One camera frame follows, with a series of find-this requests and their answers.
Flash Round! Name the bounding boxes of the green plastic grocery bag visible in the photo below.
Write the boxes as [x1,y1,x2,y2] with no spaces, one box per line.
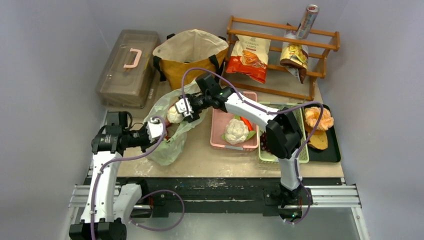
[144,88,208,166]

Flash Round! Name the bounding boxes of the toy grape bunch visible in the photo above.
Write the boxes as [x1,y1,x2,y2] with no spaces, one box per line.
[259,132,270,153]

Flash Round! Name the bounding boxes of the toy napa cabbage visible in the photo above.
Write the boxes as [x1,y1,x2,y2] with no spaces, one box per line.
[166,105,184,124]

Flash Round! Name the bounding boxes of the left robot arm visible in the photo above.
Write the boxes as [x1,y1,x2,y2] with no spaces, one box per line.
[68,111,166,240]

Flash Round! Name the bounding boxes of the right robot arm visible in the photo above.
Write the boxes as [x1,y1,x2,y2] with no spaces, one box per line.
[176,73,303,207]

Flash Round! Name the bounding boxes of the pink plastic basket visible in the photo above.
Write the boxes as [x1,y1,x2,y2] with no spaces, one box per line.
[209,109,259,151]

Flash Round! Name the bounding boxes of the toy cauliflower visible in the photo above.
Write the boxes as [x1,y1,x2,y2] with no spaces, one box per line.
[221,118,257,145]

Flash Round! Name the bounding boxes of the brown paper tote bag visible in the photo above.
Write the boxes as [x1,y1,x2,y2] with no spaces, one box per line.
[152,29,229,90]

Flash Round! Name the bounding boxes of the toy carrot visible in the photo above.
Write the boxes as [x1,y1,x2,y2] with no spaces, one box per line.
[239,116,254,132]

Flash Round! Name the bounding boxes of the translucent storage box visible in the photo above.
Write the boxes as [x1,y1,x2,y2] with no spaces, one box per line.
[96,29,161,108]

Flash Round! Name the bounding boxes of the cassava chips bag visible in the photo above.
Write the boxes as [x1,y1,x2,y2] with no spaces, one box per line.
[226,34,271,84]

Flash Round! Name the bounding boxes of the wooden rack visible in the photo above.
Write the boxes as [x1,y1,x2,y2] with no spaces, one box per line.
[223,16,341,101]

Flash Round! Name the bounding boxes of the green plastic basket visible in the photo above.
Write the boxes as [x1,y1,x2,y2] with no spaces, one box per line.
[257,101,310,164]

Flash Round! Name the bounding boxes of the brown snack bag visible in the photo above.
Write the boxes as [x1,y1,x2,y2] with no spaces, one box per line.
[279,42,309,84]

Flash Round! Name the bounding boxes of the bread slice near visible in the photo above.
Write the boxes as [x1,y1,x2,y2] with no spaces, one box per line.
[307,132,329,150]

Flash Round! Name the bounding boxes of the drink can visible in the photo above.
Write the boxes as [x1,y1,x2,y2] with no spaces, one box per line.
[296,4,320,40]

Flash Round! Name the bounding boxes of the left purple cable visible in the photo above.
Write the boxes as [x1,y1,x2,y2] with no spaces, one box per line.
[90,115,168,240]

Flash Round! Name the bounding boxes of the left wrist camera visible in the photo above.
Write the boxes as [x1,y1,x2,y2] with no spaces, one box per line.
[145,116,167,143]

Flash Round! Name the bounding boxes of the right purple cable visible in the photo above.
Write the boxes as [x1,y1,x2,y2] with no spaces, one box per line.
[181,67,325,226]

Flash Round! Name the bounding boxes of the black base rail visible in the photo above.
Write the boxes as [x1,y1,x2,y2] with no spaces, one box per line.
[86,176,314,220]

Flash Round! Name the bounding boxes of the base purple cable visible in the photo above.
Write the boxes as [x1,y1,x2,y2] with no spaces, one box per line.
[127,190,186,233]

